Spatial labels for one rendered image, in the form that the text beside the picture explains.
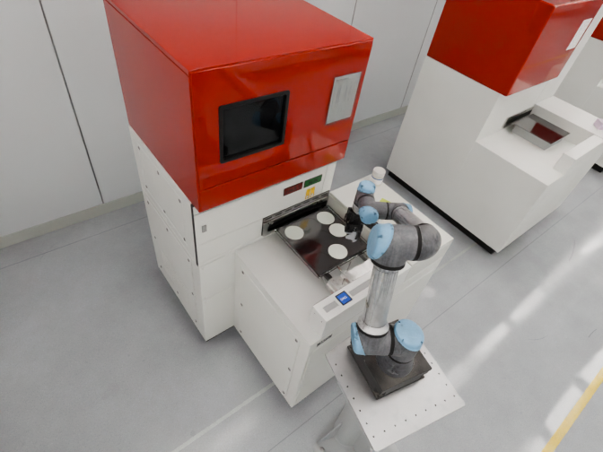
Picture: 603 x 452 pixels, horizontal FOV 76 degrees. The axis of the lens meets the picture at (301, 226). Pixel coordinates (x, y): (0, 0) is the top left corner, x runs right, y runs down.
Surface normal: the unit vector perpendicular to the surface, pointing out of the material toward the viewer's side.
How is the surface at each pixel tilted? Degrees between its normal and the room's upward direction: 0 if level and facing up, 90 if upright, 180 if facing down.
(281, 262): 0
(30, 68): 90
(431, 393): 0
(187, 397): 0
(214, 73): 90
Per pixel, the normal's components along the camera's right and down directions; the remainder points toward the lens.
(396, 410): 0.13, -0.69
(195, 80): 0.61, 0.62
